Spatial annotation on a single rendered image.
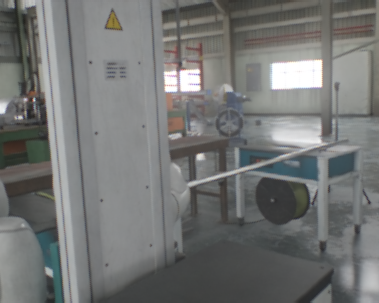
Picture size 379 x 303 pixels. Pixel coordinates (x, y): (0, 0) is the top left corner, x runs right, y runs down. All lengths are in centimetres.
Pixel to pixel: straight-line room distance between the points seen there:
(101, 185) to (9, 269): 28
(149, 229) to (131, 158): 21
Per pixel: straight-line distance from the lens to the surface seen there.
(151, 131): 114
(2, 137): 747
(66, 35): 99
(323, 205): 335
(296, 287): 102
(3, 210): 140
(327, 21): 1023
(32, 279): 111
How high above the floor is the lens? 130
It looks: 8 degrees down
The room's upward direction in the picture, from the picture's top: 3 degrees counter-clockwise
